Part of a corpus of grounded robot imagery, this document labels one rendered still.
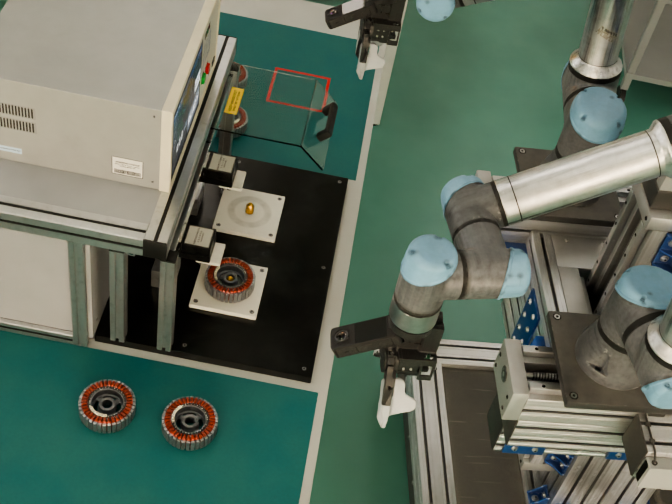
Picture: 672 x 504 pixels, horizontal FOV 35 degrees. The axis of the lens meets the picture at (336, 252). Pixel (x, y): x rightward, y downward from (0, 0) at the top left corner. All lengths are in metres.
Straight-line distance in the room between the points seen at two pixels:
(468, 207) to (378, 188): 2.20
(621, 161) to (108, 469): 1.13
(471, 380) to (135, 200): 1.33
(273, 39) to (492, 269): 1.71
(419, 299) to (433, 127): 2.63
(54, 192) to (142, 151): 0.19
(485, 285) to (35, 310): 1.07
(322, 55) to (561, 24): 2.02
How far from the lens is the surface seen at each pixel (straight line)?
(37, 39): 2.13
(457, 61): 4.51
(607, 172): 1.65
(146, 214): 2.05
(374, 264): 3.56
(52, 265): 2.15
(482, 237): 1.59
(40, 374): 2.27
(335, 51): 3.13
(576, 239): 2.46
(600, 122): 2.28
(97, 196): 2.09
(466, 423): 2.97
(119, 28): 2.16
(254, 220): 2.52
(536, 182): 1.64
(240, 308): 2.34
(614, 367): 2.05
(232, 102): 2.39
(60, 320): 2.28
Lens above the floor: 2.58
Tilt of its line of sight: 46 degrees down
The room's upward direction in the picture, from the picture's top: 12 degrees clockwise
